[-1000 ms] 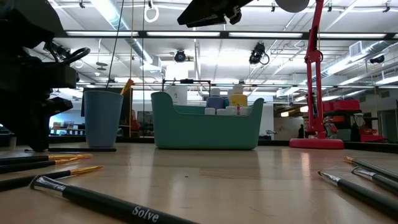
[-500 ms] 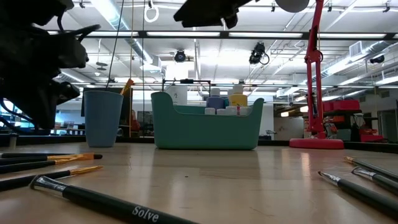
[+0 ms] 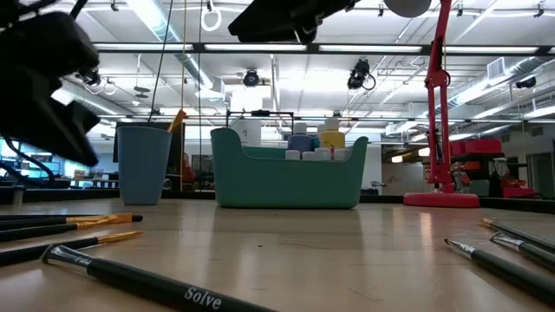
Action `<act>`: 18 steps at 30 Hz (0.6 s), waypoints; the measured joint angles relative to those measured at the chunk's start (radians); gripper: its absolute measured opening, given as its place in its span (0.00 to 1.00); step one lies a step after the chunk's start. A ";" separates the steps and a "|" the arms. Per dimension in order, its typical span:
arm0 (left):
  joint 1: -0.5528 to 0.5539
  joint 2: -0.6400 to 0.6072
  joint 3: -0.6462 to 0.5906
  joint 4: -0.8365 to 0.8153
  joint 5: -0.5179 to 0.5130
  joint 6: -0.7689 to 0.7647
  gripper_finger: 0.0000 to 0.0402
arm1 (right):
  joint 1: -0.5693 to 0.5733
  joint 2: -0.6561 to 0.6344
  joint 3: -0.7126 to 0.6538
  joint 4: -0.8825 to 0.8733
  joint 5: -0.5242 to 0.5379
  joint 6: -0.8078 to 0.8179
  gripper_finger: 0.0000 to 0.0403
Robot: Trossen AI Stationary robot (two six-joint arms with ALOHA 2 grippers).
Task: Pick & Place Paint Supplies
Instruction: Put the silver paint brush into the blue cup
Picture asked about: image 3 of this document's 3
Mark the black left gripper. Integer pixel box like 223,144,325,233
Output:
0,11,102,168

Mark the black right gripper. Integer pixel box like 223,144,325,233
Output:
228,0,361,44

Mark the blue-grey plastic cup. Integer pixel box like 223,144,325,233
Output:
116,125,173,206

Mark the large purple paint bottle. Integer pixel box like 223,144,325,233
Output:
287,122,316,153

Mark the large yellow paint bottle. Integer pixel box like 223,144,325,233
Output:
318,117,347,150

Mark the teal plastic bin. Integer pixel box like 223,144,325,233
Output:
210,127,370,211

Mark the black paintbrush Solve print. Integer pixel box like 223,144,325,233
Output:
41,244,278,312

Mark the white bucket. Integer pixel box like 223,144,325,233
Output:
233,119,263,147

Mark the black monitor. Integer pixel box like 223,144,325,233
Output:
113,120,186,164

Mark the red desk lamp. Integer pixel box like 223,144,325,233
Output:
383,0,481,210

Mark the red shelf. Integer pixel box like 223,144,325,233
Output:
449,137,537,199

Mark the black cable loop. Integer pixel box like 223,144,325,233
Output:
0,137,57,184

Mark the white hanging ring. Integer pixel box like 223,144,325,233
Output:
201,8,223,33

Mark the black overhead camera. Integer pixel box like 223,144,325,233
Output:
242,68,260,88

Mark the black overhead frame beam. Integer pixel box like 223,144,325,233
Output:
93,42,555,55

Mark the black aluminium table frame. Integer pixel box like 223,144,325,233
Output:
0,186,555,214

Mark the black ceiling camera with cable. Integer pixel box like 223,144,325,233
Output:
346,58,376,91

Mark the black hanging cable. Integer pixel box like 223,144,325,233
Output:
147,0,175,125

